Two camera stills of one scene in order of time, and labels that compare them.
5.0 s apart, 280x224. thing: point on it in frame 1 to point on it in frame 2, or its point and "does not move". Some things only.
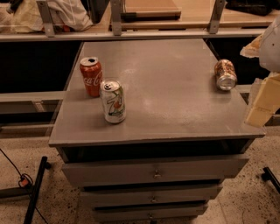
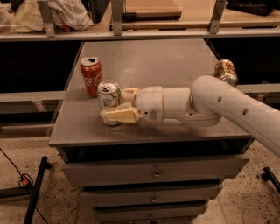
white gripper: (271, 48) to (150, 101)
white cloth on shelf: (70, 15) does not move
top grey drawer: (198, 169) does not move
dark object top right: (252, 7) does not move
